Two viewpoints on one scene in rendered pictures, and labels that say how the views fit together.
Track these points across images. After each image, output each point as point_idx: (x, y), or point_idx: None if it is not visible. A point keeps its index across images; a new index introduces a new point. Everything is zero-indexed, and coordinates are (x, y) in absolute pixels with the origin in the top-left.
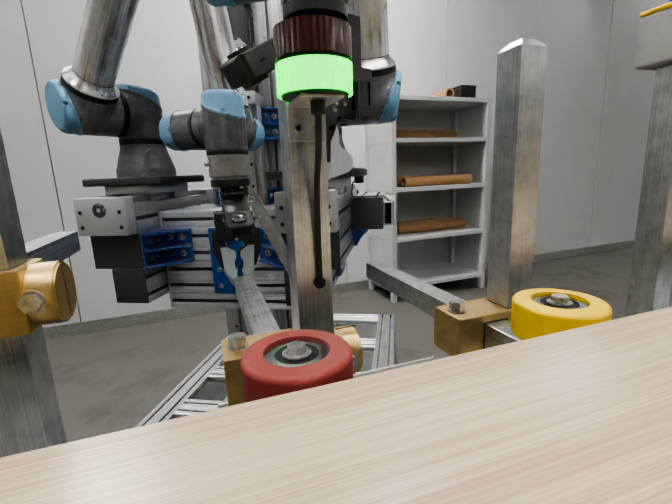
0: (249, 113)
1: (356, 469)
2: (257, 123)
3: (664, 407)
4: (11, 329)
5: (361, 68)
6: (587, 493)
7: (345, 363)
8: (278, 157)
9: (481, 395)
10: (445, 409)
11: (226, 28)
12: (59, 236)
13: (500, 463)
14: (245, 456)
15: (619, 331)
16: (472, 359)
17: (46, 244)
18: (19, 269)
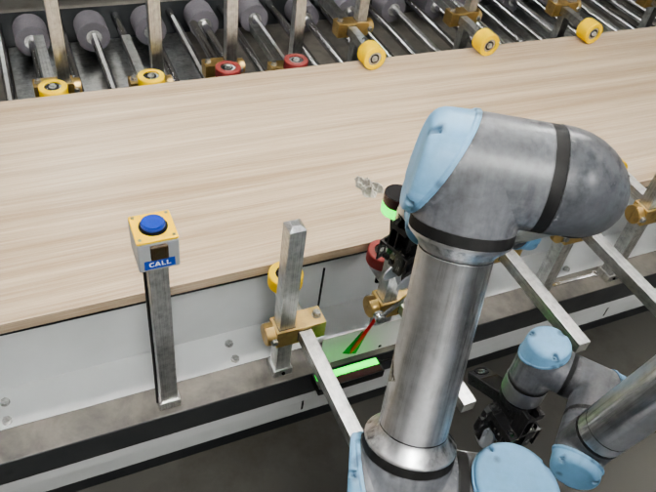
0: (571, 432)
1: (363, 221)
2: (559, 445)
3: None
4: None
5: (386, 236)
6: (326, 215)
7: (369, 244)
8: None
9: (335, 234)
10: (345, 231)
11: (646, 365)
12: (564, 323)
13: (338, 220)
14: (385, 225)
15: (278, 256)
16: (332, 247)
17: (544, 301)
18: None
